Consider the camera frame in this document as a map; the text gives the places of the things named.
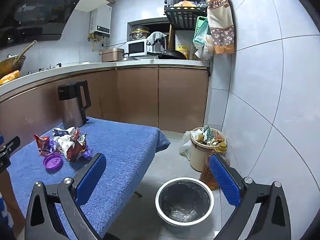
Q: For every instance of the beige full waste bin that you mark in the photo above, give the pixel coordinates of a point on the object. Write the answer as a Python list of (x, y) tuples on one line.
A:
[(196, 157)]

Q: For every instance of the amber oil bottle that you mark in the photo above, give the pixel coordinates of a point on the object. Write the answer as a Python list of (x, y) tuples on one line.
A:
[(208, 180)]

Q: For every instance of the purple candy wrapper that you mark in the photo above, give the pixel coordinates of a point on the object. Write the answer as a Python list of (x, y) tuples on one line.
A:
[(53, 146)]

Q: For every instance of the white plastic bag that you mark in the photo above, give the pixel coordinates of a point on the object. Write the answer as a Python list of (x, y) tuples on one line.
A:
[(185, 147)]

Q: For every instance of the brown kitchen cabinet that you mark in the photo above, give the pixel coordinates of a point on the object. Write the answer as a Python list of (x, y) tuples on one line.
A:
[(137, 97)]

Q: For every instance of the white microwave oven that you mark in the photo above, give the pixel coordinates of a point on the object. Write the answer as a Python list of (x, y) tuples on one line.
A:
[(136, 48)]

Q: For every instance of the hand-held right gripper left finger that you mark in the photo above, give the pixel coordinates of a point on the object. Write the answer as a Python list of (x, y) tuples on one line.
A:
[(91, 175)]

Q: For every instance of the blue white patterned clothing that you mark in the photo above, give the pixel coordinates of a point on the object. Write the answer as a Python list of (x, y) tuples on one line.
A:
[(5, 215)]

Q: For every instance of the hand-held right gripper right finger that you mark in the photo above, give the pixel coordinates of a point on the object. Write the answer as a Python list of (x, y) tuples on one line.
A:
[(225, 180)]

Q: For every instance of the steel pot with lid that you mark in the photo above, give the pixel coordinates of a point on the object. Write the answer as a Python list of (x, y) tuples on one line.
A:
[(139, 33)]

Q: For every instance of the clear plastic bag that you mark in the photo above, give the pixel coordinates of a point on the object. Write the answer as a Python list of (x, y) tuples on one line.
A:
[(207, 47)]

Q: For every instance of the white water heater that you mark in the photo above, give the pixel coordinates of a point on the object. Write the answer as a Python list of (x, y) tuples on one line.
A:
[(101, 20)]

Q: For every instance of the wooden cutting board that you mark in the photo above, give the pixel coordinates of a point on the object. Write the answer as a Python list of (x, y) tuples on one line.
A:
[(171, 38)]

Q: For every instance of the yellow food bag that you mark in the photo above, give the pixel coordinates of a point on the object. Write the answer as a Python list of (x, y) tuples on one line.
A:
[(182, 51)]

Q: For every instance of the green plastic bag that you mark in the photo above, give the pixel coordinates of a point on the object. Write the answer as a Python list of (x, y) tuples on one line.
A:
[(201, 31)]

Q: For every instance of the orange food packet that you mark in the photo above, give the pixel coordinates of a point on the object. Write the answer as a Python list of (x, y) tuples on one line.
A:
[(8, 78)]

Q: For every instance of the grey cloth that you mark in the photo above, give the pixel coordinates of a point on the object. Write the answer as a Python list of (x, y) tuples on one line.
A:
[(155, 37)]

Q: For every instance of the purple foil wrapper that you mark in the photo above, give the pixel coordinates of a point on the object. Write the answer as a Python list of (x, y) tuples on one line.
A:
[(87, 153)]

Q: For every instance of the black frying pan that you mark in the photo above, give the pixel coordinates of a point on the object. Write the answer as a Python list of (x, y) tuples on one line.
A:
[(172, 55)]

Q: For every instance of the black metal storage rack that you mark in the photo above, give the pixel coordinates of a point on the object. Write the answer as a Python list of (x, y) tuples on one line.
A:
[(185, 15)]

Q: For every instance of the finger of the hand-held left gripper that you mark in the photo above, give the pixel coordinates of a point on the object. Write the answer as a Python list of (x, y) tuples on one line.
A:
[(12, 145)]

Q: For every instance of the blue towel table cover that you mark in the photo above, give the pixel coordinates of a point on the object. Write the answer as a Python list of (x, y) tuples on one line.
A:
[(125, 155)]

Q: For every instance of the dark red snack wrapper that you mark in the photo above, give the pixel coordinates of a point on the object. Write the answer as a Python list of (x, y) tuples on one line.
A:
[(76, 150)]

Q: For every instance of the bagged bread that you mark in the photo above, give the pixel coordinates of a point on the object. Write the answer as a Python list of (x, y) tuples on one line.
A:
[(185, 4)]

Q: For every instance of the silver countertop appliance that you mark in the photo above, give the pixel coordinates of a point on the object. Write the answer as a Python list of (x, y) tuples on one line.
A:
[(160, 46)]

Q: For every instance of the steel bin with black liner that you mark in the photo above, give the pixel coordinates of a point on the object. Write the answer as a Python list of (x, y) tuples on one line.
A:
[(185, 205)]

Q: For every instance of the floral apron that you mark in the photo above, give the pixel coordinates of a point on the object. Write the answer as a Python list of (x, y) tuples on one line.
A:
[(221, 17)]

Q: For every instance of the white paper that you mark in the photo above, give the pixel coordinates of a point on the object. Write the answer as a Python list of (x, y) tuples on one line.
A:
[(65, 143)]

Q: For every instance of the steel black electric kettle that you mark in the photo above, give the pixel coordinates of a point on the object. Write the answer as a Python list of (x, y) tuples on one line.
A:
[(72, 110)]

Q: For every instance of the purple plastic lid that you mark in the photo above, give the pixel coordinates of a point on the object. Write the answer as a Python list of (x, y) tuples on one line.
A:
[(52, 162)]

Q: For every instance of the brown rice cooker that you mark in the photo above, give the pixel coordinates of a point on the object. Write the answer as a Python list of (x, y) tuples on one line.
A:
[(112, 55)]

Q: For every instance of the clear red candy wrapper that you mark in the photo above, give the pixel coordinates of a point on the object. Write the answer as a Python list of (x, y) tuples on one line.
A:
[(77, 133)]

